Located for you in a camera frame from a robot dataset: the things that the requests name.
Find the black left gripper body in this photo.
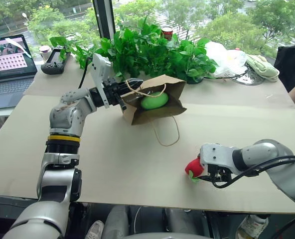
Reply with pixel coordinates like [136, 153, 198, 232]
[102, 77, 126, 107]

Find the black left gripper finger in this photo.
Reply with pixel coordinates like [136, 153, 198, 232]
[124, 78, 144, 90]
[114, 93, 128, 112]

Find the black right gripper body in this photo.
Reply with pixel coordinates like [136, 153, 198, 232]
[206, 163, 233, 183]

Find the red strawberry plush toy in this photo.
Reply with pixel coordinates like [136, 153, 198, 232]
[184, 157, 205, 184]

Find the brown paper bag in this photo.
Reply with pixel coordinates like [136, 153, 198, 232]
[121, 74, 188, 147]

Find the green plush toy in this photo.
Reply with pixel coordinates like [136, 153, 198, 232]
[140, 91, 169, 111]

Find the white plastic bag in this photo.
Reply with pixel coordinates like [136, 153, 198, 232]
[204, 40, 248, 78]

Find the black bag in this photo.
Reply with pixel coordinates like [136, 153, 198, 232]
[273, 33, 295, 93]

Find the green leafy potted plant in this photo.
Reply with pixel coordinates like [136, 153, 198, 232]
[49, 16, 218, 85]

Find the red can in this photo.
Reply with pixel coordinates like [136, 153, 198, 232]
[161, 25, 174, 41]

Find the black handheld controller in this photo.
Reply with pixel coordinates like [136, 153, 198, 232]
[40, 48, 71, 75]

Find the white sneaker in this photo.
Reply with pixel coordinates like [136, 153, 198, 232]
[235, 214, 270, 239]
[84, 220, 105, 239]

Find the paper cup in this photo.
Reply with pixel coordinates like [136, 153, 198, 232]
[38, 45, 53, 62]

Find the round glass plate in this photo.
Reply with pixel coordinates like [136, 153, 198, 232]
[230, 66, 266, 86]

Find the grey trouser leg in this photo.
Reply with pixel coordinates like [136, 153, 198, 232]
[103, 205, 130, 238]

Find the grey laptop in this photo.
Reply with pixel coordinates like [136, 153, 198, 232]
[0, 34, 38, 112]

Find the pale green cloth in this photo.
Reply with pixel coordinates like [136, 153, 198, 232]
[245, 54, 280, 82]

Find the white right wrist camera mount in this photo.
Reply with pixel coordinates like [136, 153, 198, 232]
[199, 142, 240, 175]

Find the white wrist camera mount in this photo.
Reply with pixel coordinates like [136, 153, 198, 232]
[91, 53, 112, 109]
[199, 142, 240, 175]

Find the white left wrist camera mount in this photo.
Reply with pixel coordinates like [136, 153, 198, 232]
[91, 53, 112, 109]

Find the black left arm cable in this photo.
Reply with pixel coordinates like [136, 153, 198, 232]
[78, 57, 93, 90]

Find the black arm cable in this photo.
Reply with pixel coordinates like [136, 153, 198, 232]
[78, 57, 93, 90]
[211, 155, 295, 189]

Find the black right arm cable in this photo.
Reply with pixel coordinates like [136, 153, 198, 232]
[211, 155, 295, 189]

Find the black window frame post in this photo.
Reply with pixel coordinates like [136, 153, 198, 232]
[92, 0, 117, 42]

